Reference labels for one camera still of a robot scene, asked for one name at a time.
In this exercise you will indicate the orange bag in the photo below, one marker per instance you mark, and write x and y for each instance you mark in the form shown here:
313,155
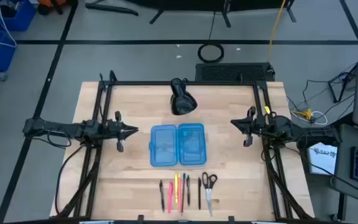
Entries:
50,2

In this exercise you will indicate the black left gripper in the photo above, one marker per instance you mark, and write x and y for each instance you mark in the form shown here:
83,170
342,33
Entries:
113,129

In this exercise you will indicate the slim black pen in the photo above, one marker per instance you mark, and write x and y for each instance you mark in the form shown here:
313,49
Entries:
199,193

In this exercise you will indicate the yellow plug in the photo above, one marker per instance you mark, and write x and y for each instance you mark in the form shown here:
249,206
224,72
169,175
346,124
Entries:
304,114

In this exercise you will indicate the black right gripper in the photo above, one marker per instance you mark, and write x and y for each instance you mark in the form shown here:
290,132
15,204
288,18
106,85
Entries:
259,126

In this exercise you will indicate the blue plastic supply box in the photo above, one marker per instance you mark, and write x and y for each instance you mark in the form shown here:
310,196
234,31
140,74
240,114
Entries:
166,146

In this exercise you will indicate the pink highlighter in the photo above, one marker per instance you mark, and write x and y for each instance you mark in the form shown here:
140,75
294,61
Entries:
170,196

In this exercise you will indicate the black keyboard at top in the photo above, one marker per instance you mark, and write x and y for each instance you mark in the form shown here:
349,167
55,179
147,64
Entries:
222,72

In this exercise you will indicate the black bar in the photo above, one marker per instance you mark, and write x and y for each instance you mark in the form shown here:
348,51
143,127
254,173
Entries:
113,8

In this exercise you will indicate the silver aluminium extrusion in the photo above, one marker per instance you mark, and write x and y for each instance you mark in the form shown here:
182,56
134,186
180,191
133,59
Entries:
269,222
96,222

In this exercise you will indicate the black partition screen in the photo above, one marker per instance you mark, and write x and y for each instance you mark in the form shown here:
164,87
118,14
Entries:
197,3

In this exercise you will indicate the black aluminium table frame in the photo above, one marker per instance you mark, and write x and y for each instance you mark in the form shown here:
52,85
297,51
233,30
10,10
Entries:
141,83

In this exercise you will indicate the yellow highlighter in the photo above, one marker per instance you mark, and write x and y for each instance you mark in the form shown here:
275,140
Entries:
176,186

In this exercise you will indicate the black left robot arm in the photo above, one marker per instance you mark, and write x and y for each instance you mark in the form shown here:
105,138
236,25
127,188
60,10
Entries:
57,127

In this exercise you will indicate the black retractable pen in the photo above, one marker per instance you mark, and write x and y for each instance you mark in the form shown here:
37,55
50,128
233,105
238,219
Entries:
162,196
188,189

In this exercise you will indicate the grey desk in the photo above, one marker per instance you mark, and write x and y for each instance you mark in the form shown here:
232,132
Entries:
345,161

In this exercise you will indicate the red pen with blue cap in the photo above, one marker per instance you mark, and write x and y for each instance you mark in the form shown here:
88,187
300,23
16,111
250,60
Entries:
183,193

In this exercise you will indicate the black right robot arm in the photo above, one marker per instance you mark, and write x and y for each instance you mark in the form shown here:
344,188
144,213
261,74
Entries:
306,132

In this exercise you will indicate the black table clamp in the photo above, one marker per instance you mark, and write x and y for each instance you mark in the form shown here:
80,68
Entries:
140,218
231,219

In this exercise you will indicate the white box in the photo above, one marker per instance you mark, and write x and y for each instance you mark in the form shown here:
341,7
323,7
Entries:
322,161

